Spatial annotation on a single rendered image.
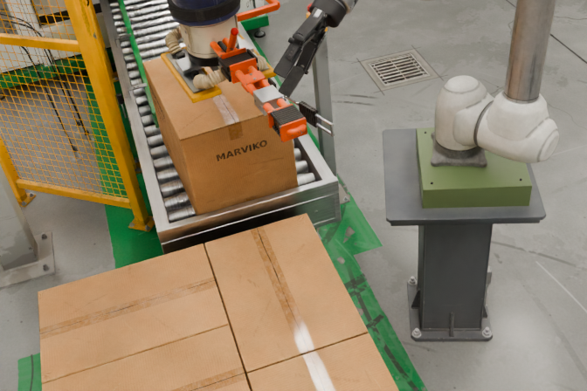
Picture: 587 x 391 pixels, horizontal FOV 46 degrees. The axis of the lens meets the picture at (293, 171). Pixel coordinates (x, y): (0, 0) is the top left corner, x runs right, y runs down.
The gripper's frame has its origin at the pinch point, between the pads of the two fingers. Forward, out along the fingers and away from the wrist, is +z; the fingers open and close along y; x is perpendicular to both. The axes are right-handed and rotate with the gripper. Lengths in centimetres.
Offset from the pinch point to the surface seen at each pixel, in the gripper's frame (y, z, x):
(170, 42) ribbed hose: 77, -11, 58
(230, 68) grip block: 48, -7, 26
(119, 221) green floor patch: 200, 55, 79
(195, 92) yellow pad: 64, 2, 37
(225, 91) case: 102, -11, 40
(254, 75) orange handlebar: 45.5, -8.3, 18.4
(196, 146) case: 88, 14, 34
